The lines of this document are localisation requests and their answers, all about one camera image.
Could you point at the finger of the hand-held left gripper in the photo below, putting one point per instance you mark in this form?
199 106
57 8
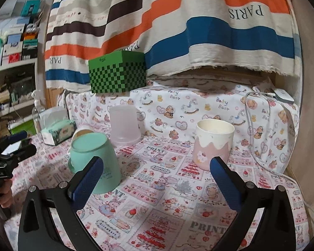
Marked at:
26 151
17 136

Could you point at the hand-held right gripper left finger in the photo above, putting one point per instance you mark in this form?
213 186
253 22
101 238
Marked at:
86 183

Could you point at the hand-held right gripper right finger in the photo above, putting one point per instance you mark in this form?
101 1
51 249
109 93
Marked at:
225 185

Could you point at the pink and cream cup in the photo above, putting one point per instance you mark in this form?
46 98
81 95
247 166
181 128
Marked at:
212 146

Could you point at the mint green cup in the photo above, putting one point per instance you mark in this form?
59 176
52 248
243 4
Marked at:
94 149

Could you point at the translucent white cup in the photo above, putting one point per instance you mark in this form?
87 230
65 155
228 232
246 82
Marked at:
124 125

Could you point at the person's left hand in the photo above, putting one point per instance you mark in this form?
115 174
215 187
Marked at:
5 194

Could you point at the green plastic bin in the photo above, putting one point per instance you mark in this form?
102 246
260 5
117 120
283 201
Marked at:
22 126

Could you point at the clear spray bottle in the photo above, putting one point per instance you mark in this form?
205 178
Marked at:
38 115

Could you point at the green tissue box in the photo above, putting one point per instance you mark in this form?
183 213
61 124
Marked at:
59 133

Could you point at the pink printed tablecloth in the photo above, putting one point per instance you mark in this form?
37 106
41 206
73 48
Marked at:
159 201

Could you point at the white storage shelf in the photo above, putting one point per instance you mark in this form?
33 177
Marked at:
13 64

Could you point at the stack of shelf boxes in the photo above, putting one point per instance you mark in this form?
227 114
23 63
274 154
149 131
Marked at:
14 47

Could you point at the bear print cloth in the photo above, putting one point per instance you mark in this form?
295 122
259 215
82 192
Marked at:
172 109

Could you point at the white charger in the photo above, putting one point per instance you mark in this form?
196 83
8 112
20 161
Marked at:
284 95

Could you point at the green checkered box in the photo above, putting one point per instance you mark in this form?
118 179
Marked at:
115 75

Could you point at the striped cloth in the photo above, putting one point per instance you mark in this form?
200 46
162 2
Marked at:
198 18

